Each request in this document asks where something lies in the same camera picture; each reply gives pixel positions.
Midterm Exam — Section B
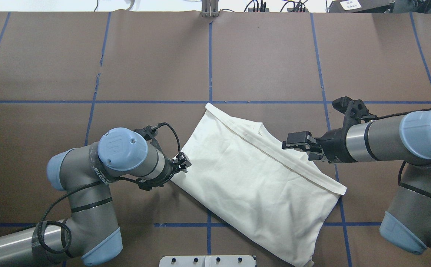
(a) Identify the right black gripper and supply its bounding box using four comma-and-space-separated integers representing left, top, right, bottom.
282, 96, 377, 164

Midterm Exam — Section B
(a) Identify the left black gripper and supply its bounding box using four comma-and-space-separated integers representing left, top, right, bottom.
134, 125, 192, 191

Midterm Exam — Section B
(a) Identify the cream long-sleeve cat shirt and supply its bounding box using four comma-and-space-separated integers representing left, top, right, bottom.
172, 103, 347, 267

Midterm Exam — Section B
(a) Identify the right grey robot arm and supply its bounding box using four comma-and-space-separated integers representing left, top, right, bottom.
282, 96, 431, 255

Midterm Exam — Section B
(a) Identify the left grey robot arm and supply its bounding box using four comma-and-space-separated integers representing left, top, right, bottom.
0, 123, 191, 267

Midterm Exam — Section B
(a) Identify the black box with label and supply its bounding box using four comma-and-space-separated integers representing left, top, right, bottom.
328, 0, 395, 13

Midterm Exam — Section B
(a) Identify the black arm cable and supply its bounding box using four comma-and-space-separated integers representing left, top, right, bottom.
37, 122, 183, 256

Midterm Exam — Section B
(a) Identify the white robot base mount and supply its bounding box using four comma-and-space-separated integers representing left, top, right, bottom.
159, 255, 258, 267

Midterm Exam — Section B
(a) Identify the black cable bundle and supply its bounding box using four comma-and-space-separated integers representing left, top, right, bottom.
244, 0, 308, 13

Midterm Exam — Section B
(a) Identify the grey aluminium frame post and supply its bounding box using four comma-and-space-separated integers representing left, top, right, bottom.
201, 0, 220, 17

